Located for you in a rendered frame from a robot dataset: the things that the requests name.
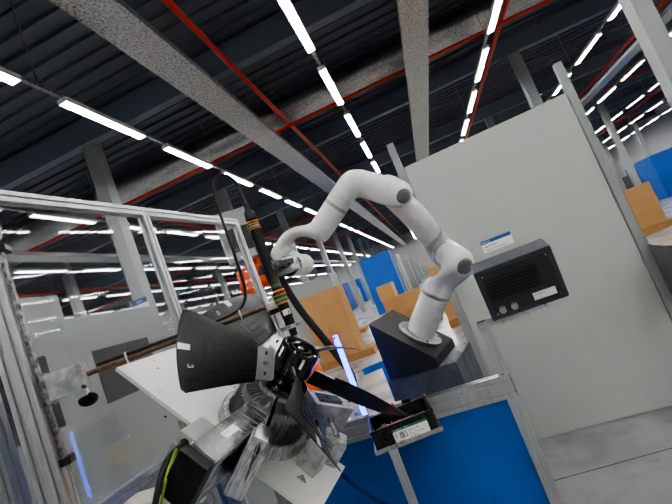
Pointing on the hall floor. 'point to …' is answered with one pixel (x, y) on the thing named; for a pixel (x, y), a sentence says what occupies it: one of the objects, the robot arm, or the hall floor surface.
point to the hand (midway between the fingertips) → (268, 267)
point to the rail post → (535, 450)
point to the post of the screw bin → (403, 476)
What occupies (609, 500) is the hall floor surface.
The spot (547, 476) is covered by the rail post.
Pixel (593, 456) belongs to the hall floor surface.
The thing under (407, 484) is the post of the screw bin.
